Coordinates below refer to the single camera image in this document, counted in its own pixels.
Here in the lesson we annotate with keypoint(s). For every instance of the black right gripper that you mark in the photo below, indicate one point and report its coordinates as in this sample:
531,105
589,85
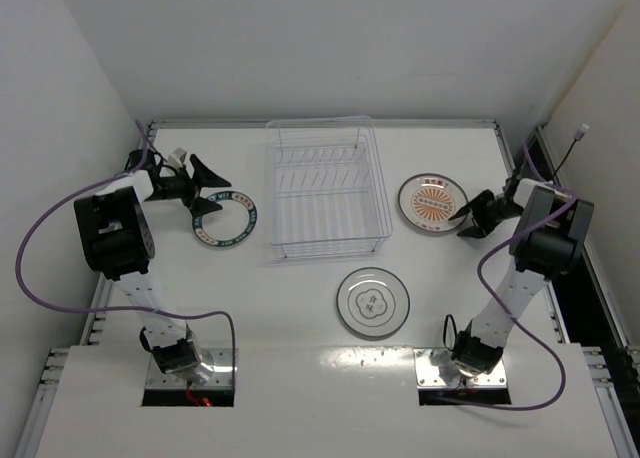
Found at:
478,213

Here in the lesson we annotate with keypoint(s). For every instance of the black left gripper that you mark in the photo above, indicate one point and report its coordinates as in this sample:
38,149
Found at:
191,187

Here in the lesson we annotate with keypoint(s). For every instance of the dark green ring plate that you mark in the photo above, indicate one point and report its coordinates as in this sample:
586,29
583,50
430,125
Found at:
229,226

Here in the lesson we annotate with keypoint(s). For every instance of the orange sunburst plate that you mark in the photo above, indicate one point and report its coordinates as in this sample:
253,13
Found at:
429,202

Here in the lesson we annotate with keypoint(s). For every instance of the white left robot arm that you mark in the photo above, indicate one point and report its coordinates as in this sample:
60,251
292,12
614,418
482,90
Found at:
117,242

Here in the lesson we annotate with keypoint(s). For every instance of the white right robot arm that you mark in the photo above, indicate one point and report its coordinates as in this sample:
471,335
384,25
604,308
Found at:
548,242

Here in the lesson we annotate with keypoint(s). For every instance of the white plate green rim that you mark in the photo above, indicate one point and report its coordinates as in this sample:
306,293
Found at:
372,303

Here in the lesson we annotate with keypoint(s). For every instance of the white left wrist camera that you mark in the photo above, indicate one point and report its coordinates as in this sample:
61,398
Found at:
177,158

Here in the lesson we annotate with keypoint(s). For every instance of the black cable white connector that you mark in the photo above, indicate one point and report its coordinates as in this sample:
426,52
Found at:
577,137

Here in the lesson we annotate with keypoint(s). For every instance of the white wire dish rack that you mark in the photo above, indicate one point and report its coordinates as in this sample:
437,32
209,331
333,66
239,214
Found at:
326,191

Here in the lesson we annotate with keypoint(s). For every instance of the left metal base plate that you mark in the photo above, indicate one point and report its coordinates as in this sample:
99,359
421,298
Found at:
214,373

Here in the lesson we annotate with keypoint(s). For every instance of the metal base plate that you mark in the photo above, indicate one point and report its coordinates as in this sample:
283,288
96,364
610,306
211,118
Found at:
436,371
214,373

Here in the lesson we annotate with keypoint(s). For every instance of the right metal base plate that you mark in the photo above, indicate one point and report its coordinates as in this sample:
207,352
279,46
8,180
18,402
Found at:
436,371

